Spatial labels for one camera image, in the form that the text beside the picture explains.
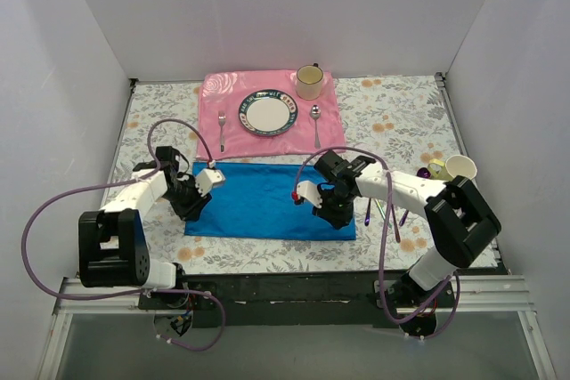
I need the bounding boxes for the blue satin napkin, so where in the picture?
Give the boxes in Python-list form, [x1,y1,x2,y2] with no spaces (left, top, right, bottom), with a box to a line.
[184,162,356,241]

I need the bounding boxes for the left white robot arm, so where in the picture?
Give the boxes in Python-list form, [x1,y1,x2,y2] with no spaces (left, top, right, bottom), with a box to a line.
[78,146,211,309]

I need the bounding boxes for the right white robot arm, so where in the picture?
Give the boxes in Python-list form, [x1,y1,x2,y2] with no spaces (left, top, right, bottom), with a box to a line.
[295,150,501,308]

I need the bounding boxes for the iridescent purple spoon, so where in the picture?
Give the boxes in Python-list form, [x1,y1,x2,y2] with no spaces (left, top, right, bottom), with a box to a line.
[364,198,372,227]

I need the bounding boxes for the iridescent purple fork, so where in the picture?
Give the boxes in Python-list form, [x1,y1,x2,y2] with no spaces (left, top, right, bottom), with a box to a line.
[390,207,401,244]

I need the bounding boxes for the pink satin placemat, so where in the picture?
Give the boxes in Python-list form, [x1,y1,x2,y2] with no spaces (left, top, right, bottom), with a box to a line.
[197,69,346,159]

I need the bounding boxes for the silver spoon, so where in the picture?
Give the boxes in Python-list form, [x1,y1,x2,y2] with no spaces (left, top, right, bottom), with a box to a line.
[310,104,321,149]

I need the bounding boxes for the silver fork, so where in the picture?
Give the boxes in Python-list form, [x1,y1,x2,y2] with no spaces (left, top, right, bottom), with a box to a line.
[218,110,226,153]

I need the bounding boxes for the floral tablecloth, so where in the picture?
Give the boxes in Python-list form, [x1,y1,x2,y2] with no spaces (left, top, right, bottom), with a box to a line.
[110,76,460,274]

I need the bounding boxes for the white plate with patterned rim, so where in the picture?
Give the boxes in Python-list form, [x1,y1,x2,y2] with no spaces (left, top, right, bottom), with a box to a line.
[238,89,298,137]

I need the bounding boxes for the pale yellow paper cup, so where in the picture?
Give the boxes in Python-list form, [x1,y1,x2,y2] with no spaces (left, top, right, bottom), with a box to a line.
[427,155,477,182]

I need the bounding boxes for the cream mug with dark rim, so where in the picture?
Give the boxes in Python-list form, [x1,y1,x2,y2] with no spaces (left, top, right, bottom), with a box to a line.
[296,63,324,101]

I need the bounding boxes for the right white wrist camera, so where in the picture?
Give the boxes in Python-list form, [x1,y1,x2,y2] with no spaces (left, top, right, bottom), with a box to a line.
[291,181,322,208]

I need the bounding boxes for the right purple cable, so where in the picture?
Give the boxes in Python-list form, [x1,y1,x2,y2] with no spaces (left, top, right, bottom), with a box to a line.
[295,146,462,341]

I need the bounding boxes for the purple cable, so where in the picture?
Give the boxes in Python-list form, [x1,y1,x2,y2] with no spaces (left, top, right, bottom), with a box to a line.
[295,146,462,341]
[20,118,227,352]

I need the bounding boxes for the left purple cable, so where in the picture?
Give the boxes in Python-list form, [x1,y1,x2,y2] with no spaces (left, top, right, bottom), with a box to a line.
[20,118,227,352]

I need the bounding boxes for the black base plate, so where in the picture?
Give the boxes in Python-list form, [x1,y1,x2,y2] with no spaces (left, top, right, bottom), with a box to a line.
[137,269,462,332]

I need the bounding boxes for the aluminium frame rail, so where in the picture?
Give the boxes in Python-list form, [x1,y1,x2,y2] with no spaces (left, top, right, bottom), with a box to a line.
[37,275,557,379]

